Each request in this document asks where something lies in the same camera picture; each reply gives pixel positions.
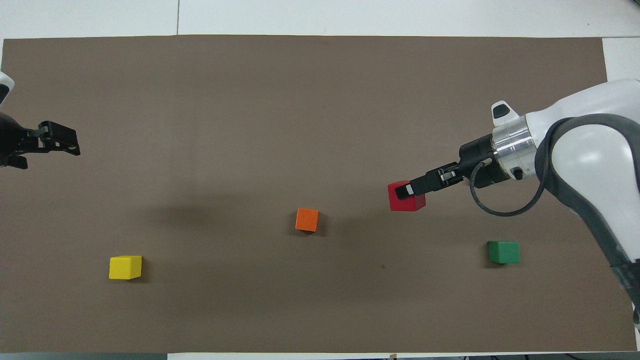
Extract red wooden block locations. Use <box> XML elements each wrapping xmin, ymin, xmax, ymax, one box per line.
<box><xmin>387</xmin><ymin>180</ymin><xmax>427</xmax><ymax>212</ymax></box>

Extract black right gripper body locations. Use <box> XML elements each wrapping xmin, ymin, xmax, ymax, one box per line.
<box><xmin>458</xmin><ymin>133</ymin><xmax>502</xmax><ymax>189</ymax></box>

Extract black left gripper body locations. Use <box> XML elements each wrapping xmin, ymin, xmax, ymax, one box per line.
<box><xmin>0</xmin><ymin>112</ymin><xmax>40</xmax><ymax>169</ymax></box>

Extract green wooden block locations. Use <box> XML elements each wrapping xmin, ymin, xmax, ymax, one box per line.
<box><xmin>488</xmin><ymin>241</ymin><xmax>521</xmax><ymax>265</ymax></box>

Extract orange wooden block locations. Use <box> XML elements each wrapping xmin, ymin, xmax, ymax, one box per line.
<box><xmin>295</xmin><ymin>208</ymin><xmax>320</xmax><ymax>233</ymax></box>

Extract brown table mat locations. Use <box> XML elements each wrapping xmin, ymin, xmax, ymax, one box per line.
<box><xmin>0</xmin><ymin>35</ymin><xmax>638</xmax><ymax>354</ymax></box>

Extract yellow wooden block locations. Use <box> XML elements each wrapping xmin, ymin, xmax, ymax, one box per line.
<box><xmin>109</xmin><ymin>255</ymin><xmax>143</xmax><ymax>280</ymax></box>

